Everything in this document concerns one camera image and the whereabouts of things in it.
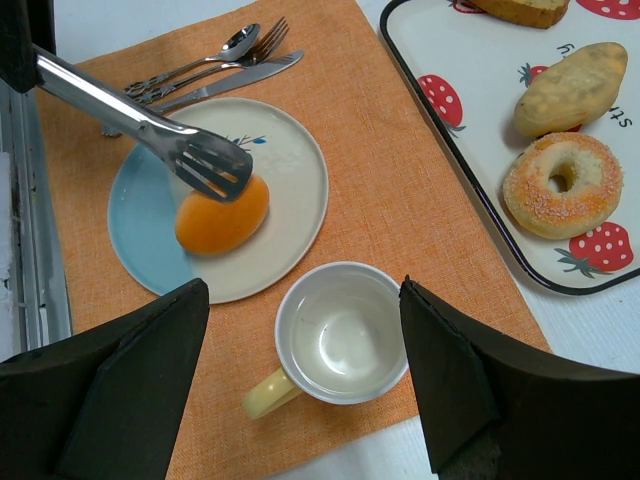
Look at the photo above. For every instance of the strawberry print tray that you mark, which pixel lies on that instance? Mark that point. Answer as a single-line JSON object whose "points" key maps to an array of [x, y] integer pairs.
{"points": [[468, 70]]}

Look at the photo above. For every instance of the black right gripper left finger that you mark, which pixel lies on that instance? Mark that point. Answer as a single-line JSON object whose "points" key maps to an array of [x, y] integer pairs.
{"points": [[106, 403]]}

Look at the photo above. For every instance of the cream and blue plate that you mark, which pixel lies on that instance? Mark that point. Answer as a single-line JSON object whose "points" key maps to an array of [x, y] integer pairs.
{"points": [[145, 196]]}

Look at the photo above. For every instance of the toast slice with herbs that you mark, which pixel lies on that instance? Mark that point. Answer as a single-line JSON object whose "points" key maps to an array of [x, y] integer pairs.
{"points": [[539, 14]]}

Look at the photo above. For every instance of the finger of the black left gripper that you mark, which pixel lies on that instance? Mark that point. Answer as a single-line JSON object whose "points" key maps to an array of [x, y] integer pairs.
{"points": [[24, 23]]}

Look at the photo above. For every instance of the long brown pastry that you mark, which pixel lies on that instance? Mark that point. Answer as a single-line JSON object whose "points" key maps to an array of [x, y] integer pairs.
{"points": [[575, 91]]}

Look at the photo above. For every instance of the orange woven placemat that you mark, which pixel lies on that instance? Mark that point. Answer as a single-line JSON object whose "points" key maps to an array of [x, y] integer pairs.
{"points": [[395, 203]]}

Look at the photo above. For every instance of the sesame bread roll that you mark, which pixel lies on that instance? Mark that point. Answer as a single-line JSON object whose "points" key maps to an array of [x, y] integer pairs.
{"points": [[204, 226]]}

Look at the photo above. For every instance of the aluminium table frame rail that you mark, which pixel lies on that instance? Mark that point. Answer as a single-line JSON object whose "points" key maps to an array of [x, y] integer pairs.
{"points": [[34, 300]]}

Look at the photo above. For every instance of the sugared bagel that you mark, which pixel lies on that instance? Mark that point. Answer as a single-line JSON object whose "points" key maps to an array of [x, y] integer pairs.
{"points": [[563, 185]]}

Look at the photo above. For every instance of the silver serving tongs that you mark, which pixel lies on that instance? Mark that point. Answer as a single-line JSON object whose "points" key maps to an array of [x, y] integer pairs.
{"points": [[207, 162]]}

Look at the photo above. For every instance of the silver spoon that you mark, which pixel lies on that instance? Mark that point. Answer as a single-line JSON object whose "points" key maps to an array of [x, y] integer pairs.
{"points": [[233, 49]]}

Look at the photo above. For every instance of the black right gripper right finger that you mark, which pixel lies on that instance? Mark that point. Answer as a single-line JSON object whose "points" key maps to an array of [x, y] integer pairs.
{"points": [[492, 407]]}

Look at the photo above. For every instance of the yellow mug white inside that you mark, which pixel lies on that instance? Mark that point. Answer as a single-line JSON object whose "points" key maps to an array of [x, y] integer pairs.
{"points": [[338, 337]]}

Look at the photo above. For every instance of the silver fork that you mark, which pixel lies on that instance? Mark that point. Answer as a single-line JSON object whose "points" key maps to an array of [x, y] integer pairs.
{"points": [[154, 89]]}

